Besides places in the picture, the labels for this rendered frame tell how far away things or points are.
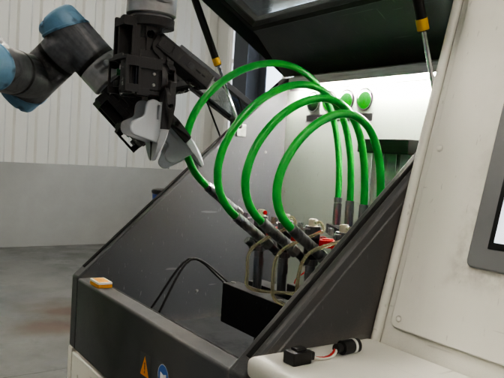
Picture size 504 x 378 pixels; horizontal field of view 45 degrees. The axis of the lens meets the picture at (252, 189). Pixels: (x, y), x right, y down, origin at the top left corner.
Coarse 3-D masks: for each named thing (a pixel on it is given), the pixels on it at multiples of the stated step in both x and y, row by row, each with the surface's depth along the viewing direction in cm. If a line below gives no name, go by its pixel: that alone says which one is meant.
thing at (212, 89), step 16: (256, 64) 118; (272, 64) 120; (288, 64) 122; (224, 80) 114; (208, 96) 113; (192, 112) 111; (192, 128) 112; (336, 128) 130; (336, 144) 131; (192, 160) 112; (336, 160) 132; (336, 176) 132; (336, 192) 133
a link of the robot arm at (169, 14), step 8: (128, 0) 91; (136, 0) 90; (144, 0) 89; (152, 0) 89; (160, 0) 90; (168, 0) 91; (176, 0) 93; (128, 8) 91; (136, 8) 90; (144, 8) 89; (152, 8) 90; (160, 8) 90; (168, 8) 91; (176, 8) 94; (168, 16) 92
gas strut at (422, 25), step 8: (416, 0) 96; (416, 8) 96; (424, 8) 96; (416, 16) 97; (424, 16) 96; (416, 24) 97; (424, 24) 97; (424, 32) 98; (424, 40) 98; (424, 48) 99; (432, 72) 100; (432, 80) 100
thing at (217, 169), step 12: (288, 84) 113; (300, 84) 114; (312, 84) 116; (264, 96) 110; (252, 108) 108; (336, 108) 120; (240, 120) 107; (228, 132) 107; (348, 132) 122; (228, 144) 106; (348, 144) 122; (216, 156) 106; (348, 156) 123; (216, 168) 106; (348, 168) 123; (216, 180) 106; (348, 180) 124; (216, 192) 106; (348, 192) 124; (228, 204) 107; (348, 204) 123; (240, 216) 109; (348, 216) 124; (252, 228) 110
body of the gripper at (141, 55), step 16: (128, 16) 89; (144, 16) 90; (160, 16) 90; (128, 32) 91; (144, 32) 91; (160, 32) 93; (128, 48) 91; (144, 48) 92; (112, 64) 94; (128, 64) 89; (144, 64) 89; (160, 64) 91; (128, 80) 89; (144, 80) 90; (160, 80) 92; (128, 96) 94; (144, 96) 95
